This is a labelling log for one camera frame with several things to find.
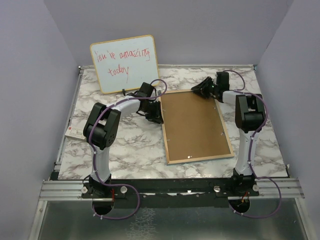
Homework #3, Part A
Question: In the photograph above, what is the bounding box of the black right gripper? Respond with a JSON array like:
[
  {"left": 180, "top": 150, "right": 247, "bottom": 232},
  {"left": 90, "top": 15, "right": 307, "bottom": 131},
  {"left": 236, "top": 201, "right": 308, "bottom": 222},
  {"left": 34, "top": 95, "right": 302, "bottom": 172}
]
[{"left": 191, "top": 77, "right": 219, "bottom": 99}]

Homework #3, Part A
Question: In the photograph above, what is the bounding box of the brown frame backing board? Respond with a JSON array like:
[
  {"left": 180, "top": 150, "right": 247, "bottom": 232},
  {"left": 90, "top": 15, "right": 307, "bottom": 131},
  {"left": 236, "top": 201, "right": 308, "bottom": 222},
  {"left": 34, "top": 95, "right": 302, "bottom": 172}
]
[{"left": 161, "top": 91, "right": 232, "bottom": 162}]

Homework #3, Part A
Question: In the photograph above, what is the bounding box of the wooden picture frame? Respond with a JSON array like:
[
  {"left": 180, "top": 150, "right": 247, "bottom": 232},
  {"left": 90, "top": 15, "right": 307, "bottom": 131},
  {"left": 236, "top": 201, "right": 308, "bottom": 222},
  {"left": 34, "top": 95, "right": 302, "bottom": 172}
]
[{"left": 158, "top": 89, "right": 236, "bottom": 166}]

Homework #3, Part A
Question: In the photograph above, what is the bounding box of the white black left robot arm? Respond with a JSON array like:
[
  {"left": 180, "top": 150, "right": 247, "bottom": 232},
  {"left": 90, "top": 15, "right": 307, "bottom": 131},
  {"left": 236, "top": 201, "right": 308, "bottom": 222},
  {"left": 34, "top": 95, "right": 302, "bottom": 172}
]
[{"left": 83, "top": 82, "right": 164, "bottom": 198}]

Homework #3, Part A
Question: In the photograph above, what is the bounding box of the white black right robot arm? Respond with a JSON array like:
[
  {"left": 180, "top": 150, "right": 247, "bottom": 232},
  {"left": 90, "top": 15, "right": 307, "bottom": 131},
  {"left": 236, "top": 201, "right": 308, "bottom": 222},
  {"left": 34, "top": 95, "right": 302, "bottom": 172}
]
[{"left": 191, "top": 69, "right": 269, "bottom": 196}]

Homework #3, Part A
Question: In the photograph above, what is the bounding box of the yellow framed whiteboard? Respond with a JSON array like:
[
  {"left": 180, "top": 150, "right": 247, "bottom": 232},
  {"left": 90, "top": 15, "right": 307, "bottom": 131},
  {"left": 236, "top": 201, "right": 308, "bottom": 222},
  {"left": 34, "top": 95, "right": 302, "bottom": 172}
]
[{"left": 90, "top": 35, "right": 159, "bottom": 94}]

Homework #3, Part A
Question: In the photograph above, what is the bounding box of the small white cardboard box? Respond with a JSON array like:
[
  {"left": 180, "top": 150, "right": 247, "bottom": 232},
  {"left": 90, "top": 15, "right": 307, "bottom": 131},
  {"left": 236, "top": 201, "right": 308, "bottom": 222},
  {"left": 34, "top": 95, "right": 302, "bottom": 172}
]
[{"left": 65, "top": 126, "right": 86, "bottom": 141}]

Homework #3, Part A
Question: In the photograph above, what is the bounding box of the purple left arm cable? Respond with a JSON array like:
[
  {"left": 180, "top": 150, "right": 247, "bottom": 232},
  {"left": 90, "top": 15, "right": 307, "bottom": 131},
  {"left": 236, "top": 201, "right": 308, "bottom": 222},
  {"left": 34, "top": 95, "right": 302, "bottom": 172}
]
[{"left": 88, "top": 79, "right": 168, "bottom": 221}]

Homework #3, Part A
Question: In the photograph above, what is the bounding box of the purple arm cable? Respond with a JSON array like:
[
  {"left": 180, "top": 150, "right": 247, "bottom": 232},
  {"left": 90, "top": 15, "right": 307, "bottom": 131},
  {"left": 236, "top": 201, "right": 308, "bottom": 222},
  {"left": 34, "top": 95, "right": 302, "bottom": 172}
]
[
  {"left": 226, "top": 69, "right": 283, "bottom": 219},
  {"left": 88, "top": 79, "right": 168, "bottom": 221}
]

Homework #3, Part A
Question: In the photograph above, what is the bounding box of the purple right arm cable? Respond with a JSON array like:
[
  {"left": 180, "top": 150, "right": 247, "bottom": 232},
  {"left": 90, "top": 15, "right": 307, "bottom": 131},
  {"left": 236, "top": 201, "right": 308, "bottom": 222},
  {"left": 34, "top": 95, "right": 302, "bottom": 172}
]
[{"left": 226, "top": 69, "right": 283, "bottom": 219}]

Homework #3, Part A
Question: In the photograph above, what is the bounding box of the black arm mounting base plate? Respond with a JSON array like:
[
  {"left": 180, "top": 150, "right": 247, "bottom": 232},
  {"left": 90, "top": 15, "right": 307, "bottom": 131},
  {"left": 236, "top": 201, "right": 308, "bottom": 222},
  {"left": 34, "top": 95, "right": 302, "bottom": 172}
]
[{"left": 81, "top": 177, "right": 259, "bottom": 209}]

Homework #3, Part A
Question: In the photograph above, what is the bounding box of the aluminium table edge rail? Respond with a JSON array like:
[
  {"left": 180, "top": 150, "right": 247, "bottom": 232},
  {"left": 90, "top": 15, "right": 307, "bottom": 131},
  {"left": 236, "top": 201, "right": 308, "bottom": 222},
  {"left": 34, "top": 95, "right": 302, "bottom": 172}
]
[{"left": 53, "top": 66, "right": 84, "bottom": 172}]

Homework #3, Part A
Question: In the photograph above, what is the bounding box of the front aluminium rail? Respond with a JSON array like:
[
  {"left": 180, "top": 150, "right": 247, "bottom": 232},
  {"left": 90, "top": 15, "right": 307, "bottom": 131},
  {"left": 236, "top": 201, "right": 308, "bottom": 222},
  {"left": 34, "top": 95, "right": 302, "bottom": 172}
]
[{"left": 39, "top": 178, "right": 305, "bottom": 201}]

